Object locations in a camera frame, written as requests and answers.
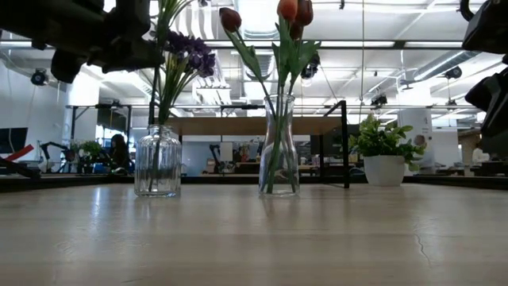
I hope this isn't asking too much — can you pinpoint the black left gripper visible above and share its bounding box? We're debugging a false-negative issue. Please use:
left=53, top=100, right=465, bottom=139
left=49, top=0, right=166, bottom=84

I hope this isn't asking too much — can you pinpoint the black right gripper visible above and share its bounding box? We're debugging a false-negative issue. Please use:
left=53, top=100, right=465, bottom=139
left=460, top=0, right=508, bottom=138

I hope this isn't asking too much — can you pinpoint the blue artificial flower sprig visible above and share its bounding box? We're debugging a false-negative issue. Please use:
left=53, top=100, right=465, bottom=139
left=147, top=0, right=190, bottom=192

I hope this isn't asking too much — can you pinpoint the short ribbed glass jar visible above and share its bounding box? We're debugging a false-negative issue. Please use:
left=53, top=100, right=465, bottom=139
left=133, top=124, right=183, bottom=199

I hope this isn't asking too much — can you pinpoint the tall clear glass vase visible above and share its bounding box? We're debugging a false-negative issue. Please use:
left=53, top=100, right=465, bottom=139
left=257, top=93, right=301, bottom=199

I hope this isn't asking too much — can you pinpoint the person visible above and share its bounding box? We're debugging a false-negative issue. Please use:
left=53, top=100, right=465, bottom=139
left=412, top=133, right=437, bottom=175
left=103, top=133, right=131, bottom=175

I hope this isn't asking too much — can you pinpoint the small background potted plant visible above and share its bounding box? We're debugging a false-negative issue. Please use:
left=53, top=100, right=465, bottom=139
left=79, top=141, right=103, bottom=164

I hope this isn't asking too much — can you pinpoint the green plant in white pot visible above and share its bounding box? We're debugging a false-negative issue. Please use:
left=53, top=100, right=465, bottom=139
left=348, top=114, right=429, bottom=187

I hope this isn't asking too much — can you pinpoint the black monitor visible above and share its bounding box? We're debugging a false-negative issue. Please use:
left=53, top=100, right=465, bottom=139
left=0, top=126, right=29, bottom=155

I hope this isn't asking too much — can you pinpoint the wooden shelf black metal frame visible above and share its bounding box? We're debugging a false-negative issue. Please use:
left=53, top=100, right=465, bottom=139
left=146, top=99, right=350, bottom=190

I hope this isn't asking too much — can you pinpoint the silver ventilation duct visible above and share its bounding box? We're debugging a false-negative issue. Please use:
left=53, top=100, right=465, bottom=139
left=233, top=0, right=291, bottom=80

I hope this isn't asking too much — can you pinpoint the thin hanging cable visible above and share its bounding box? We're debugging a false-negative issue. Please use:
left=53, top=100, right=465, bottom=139
left=359, top=0, right=366, bottom=124

